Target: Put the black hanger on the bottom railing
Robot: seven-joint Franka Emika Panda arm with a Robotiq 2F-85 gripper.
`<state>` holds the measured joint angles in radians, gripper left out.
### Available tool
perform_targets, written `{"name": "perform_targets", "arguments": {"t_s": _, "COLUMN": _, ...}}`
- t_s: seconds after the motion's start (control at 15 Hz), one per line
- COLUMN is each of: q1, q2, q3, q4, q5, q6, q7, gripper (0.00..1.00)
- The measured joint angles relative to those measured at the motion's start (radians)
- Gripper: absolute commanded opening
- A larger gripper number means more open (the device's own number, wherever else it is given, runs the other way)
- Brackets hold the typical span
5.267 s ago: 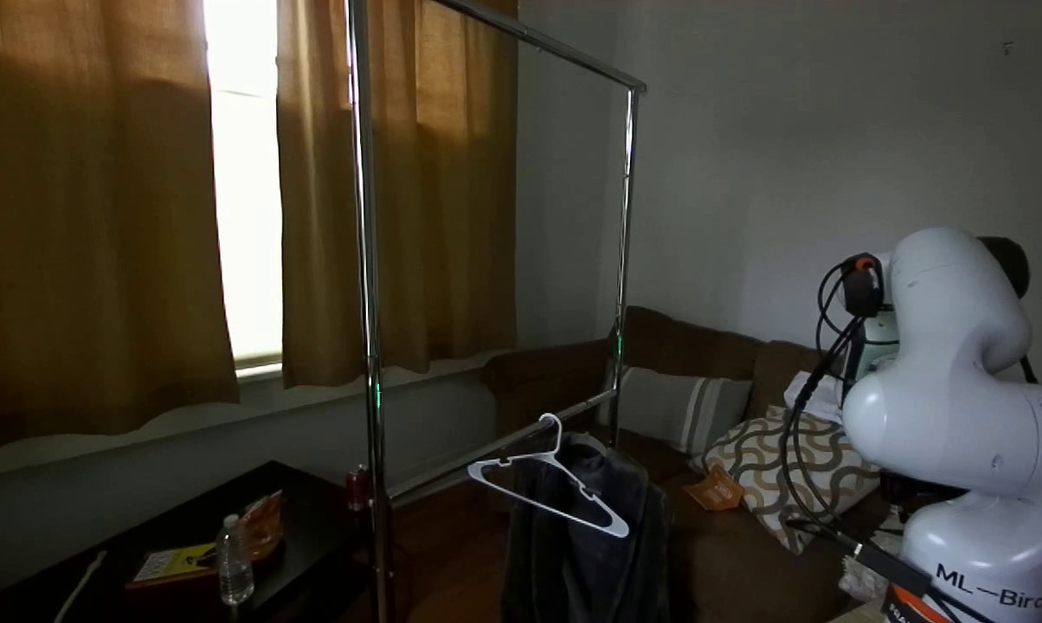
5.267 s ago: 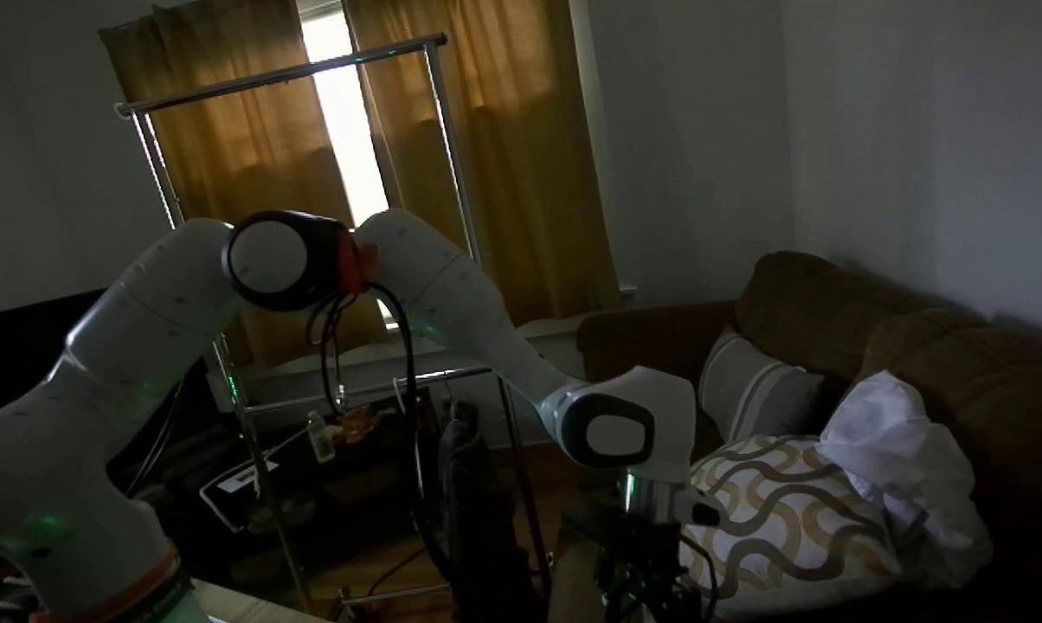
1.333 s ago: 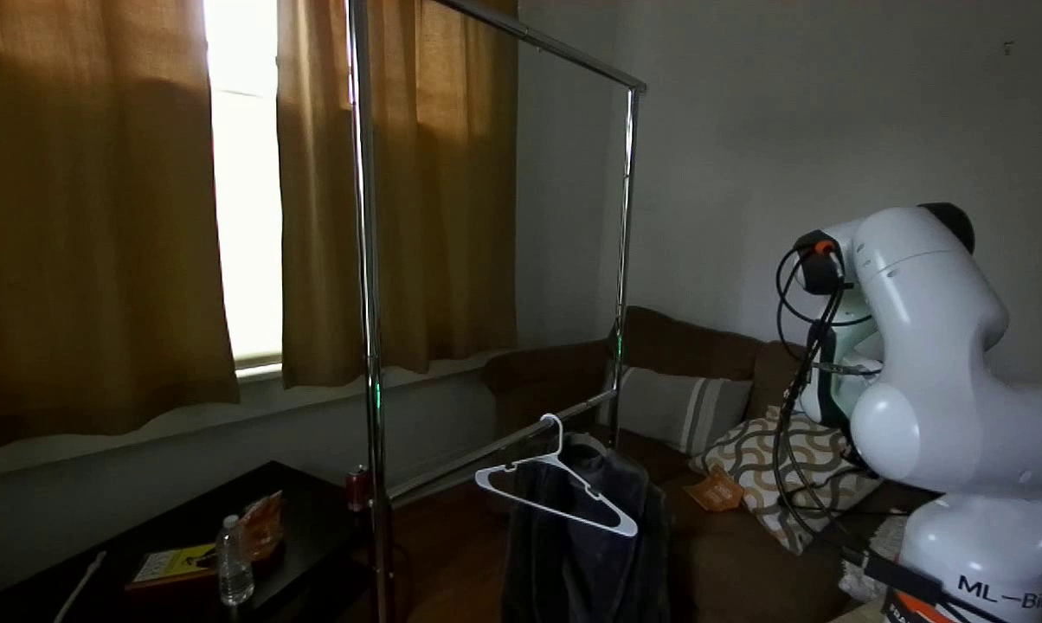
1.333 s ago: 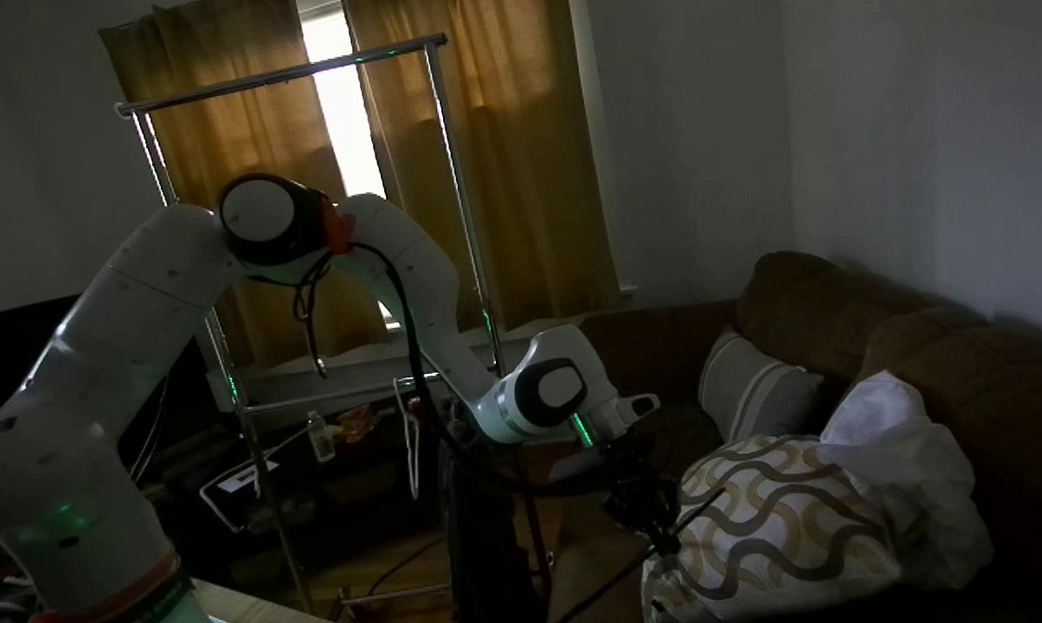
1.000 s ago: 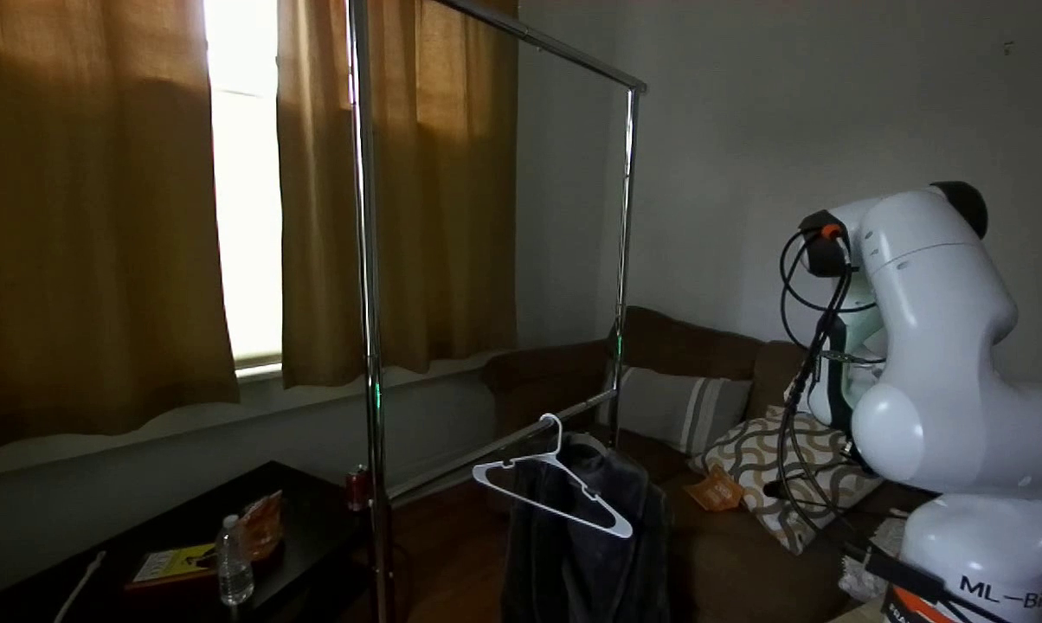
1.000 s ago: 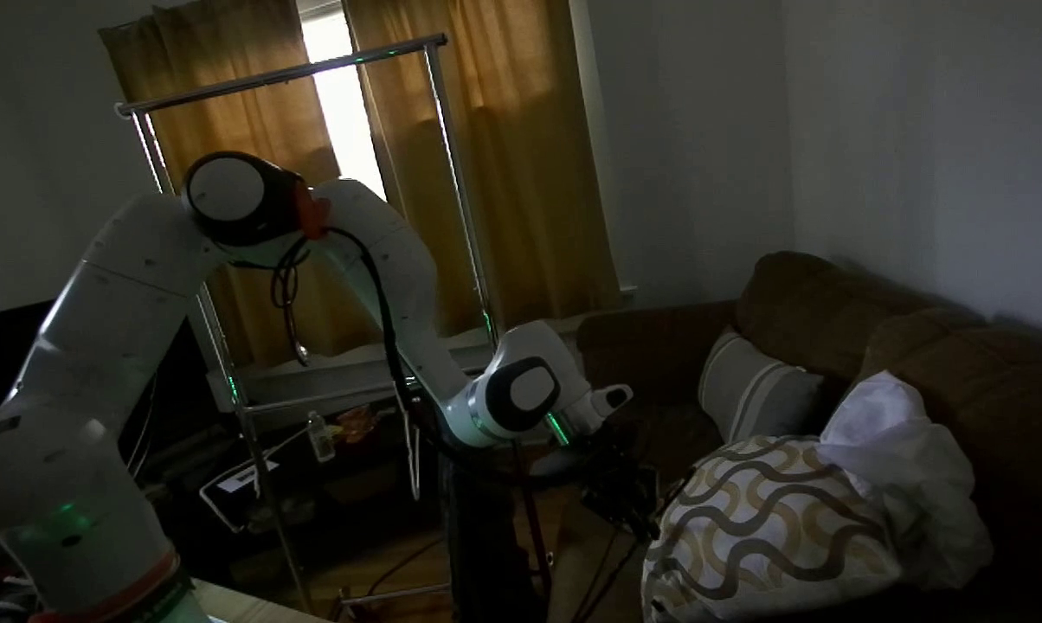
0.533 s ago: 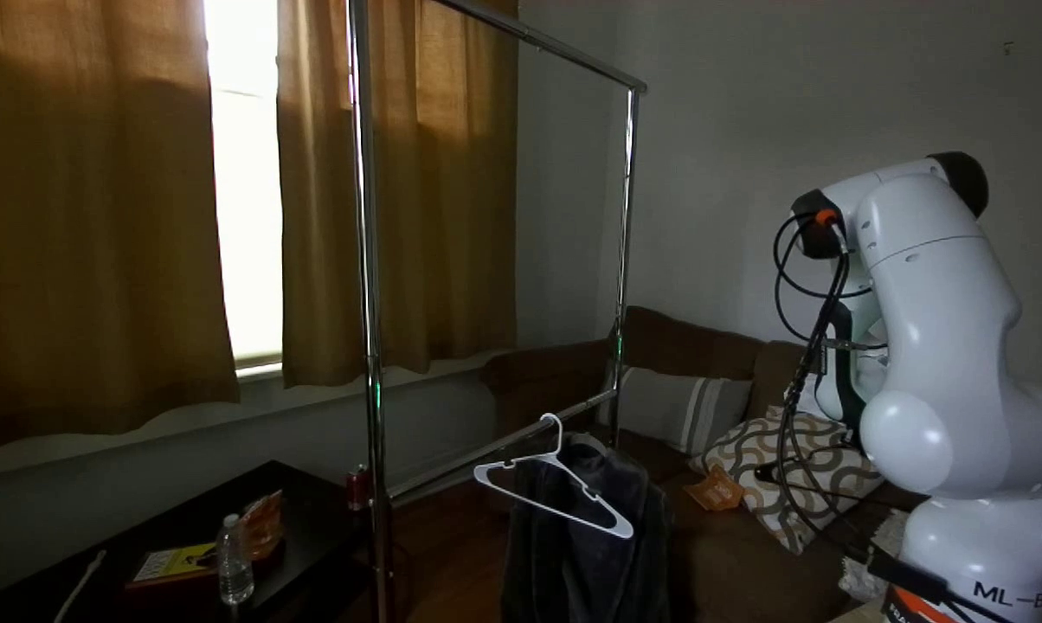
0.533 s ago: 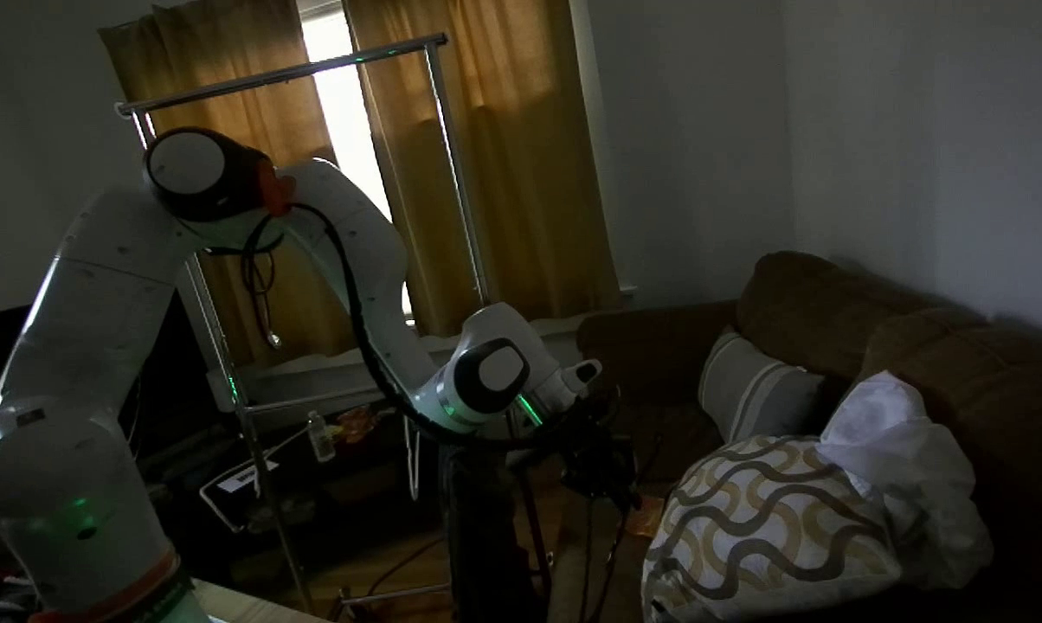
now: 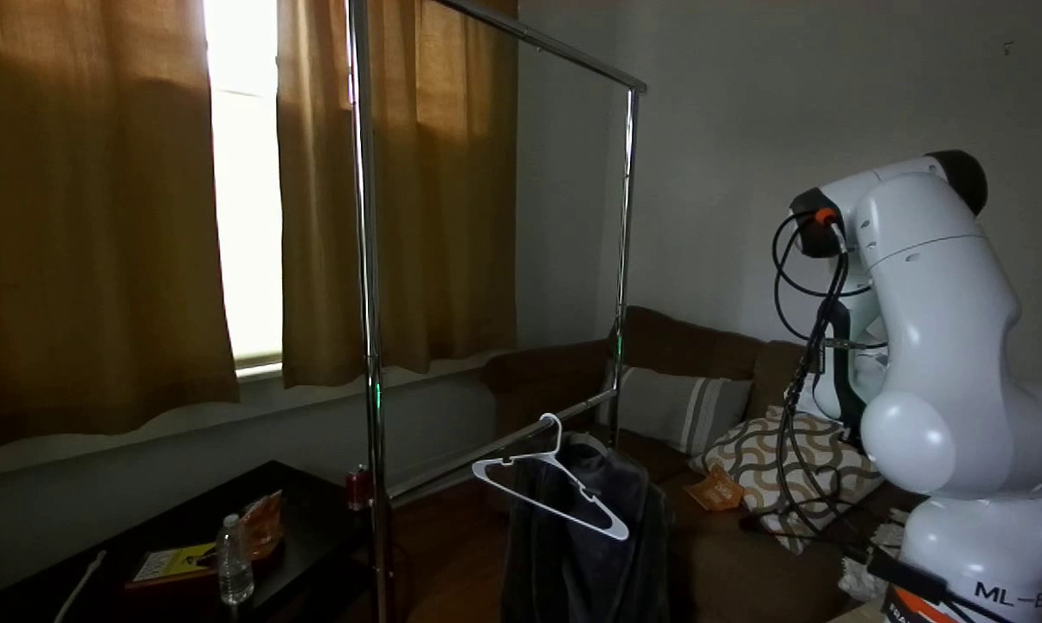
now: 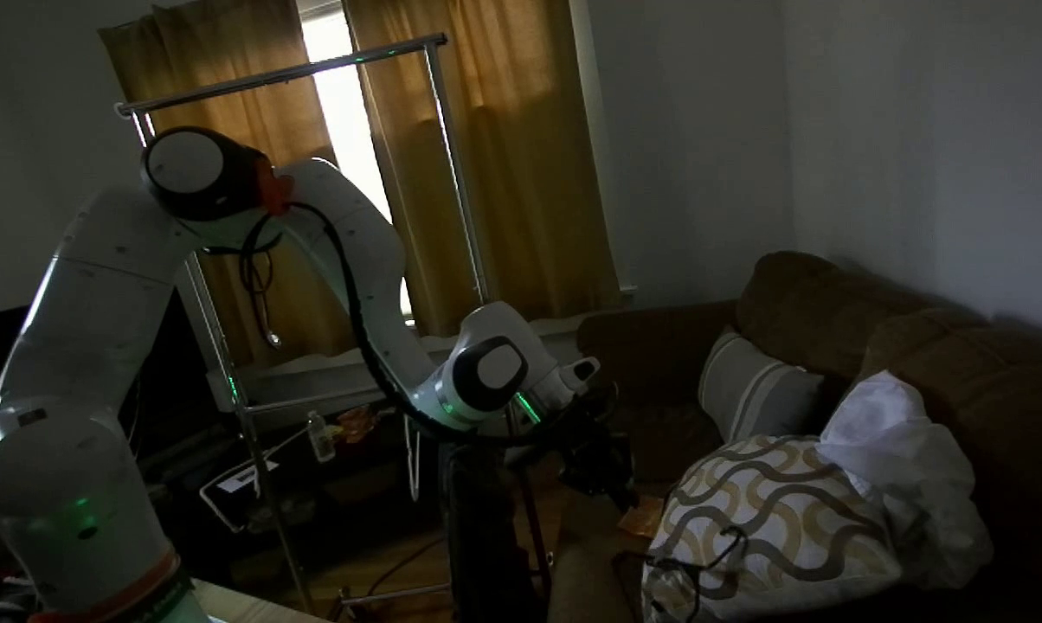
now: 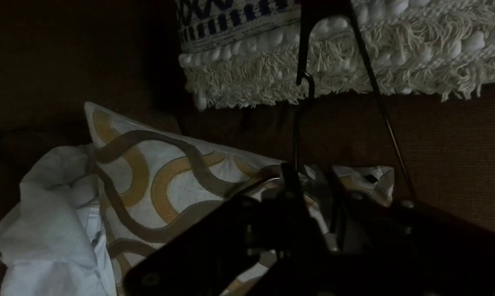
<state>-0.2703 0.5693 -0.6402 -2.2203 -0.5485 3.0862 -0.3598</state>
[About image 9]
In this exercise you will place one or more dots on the clear plastic water bottle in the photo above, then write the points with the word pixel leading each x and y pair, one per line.
pixel 238 565

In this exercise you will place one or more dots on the bright window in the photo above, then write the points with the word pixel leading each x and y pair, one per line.
pixel 248 173

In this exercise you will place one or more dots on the metal clothing rack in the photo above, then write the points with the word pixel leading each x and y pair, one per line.
pixel 369 287

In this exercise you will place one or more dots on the white plastic hanger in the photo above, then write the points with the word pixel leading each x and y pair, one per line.
pixel 609 527

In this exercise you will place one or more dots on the orange snack bag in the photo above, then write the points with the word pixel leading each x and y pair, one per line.
pixel 265 523

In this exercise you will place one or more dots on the brown sofa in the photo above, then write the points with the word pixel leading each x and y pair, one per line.
pixel 681 340

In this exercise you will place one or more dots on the wavy patterned pillow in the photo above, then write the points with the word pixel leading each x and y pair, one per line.
pixel 749 463

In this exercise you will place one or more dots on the dark hanging garment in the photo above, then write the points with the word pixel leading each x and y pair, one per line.
pixel 576 571

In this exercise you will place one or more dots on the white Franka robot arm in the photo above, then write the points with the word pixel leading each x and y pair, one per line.
pixel 947 347

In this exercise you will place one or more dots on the red can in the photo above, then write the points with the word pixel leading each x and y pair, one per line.
pixel 358 485

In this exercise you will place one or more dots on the small orange object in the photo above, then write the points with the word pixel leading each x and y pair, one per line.
pixel 717 494

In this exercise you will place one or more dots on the black low table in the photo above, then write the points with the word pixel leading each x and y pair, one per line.
pixel 301 540

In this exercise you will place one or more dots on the yellow flat box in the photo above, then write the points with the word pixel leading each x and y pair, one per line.
pixel 173 565

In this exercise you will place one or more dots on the wide mustard curtain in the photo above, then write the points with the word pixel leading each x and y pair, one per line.
pixel 91 231

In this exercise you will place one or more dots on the narrow mustard curtain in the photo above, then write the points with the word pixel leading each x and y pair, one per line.
pixel 428 209

